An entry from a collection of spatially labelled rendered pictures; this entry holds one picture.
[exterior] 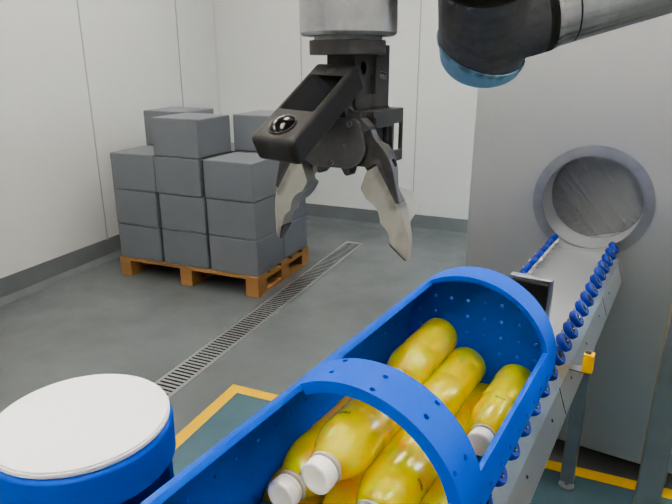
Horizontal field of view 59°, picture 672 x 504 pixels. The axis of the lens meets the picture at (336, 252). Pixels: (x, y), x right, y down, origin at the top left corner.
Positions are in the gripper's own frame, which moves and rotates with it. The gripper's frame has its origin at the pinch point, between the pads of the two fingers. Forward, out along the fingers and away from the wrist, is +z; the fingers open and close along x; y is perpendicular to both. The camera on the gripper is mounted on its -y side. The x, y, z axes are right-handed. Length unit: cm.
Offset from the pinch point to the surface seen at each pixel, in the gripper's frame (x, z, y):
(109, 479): 36, 39, -4
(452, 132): 166, 39, 461
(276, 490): 6.2, 29.1, -3.1
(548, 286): -3, 32, 90
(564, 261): 5, 46, 155
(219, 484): 13.7, 30.4, -4.7
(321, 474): -0.4, 23.9, -3.6
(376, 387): -2.2, 17.2, 5.2
